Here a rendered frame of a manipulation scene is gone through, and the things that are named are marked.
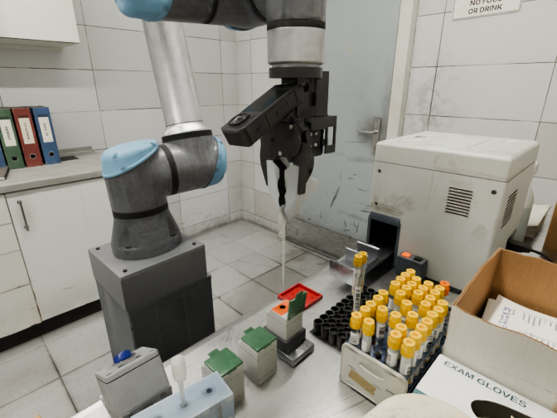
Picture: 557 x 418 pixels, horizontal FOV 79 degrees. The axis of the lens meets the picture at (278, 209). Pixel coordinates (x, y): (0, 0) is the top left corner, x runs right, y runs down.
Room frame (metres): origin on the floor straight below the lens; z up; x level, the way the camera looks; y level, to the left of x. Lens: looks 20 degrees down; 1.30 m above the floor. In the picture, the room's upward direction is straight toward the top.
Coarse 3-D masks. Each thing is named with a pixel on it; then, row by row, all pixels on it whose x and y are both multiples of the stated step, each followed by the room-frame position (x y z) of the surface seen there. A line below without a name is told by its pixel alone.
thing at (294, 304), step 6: (300, 294) 0.44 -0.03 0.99; (306, 294) 0.45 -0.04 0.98; (294, 300) 0.43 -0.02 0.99; (300, 300) 0.45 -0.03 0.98; (288, 306) 0.43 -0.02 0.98; (294, 306) 0.44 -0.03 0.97; (300, 306) 0.45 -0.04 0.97; (288, 312) 0.43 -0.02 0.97; (294, 312) 0.44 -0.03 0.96; (300, 312) 0.45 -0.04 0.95; (288, 318) 0.43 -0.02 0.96
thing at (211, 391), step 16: (192, 384) 0.29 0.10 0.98; (208, 384) 0.29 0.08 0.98; (224, 384) 0.29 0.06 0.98; (176, 400) 0.27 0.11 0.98; (192, 400) 0.27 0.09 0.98; (208, 400) 0.27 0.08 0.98; (224, 400) 0.27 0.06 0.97; (144, 416) 0.25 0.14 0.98; (160, 416) 0.25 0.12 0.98; (176, 416) 0.25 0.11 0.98; (192, 416) 0.25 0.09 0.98; (208, 416) 0.26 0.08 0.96; (224, 416) 0.27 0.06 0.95
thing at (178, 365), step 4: (176, 356) 0.27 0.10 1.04; (180, 356) 0.27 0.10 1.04; (172, 360) 0.26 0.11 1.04; (176, 360) 0.26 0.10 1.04; (180, 360) 0.26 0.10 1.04; (184, 360) 0.27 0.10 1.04; (172, 364) 0.26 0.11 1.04; (176, 364) 0.26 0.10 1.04; (180, 364) 0.26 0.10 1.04; (184, 364) 0.26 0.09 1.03; (172, 368) 0.26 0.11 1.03; (176, 368) 0.26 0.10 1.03; (180, 368) 0.26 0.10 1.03; (184, 368) 0.26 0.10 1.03; (172, 372) 0.26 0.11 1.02; (176, 372) 0.26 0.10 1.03; (180, 372) 0.26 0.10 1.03; (184, 372) 0.26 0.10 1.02; (172, 376) 0.26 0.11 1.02; (176, 376) 0.26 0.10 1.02; (180, 376) 0.26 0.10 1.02; (184, 376) 0.26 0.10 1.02; (176, 380) 0.26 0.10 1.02; (180, 380) 0.26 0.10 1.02; (184, 380) 0.26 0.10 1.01
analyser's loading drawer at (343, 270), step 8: (376, 240) 0.80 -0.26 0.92; (360, 248) 0.72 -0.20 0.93; (368, 248) 0.71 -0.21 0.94; (376, 248) 0.69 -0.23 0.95; (384, 248) 0.75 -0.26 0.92; (392, 248) 0.75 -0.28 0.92; (352, 256) 0.68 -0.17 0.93; (368, 256) 0.66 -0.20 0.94; (376, 256) 0.69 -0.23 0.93; (384, 256) 0.71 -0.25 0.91; (336, 264) 0.65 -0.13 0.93; (344, 264) 0.64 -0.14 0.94; (352, 264) 0.67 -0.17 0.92; (368, 264) 0.66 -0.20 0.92; (376, 264) 0.68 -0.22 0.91; (336, 272) 0.65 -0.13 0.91; (344, 272) 0.63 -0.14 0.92; (352, 272) 0.62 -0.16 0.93; (344, 280) 0.63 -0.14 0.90; (352, 280) 0.62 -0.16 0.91
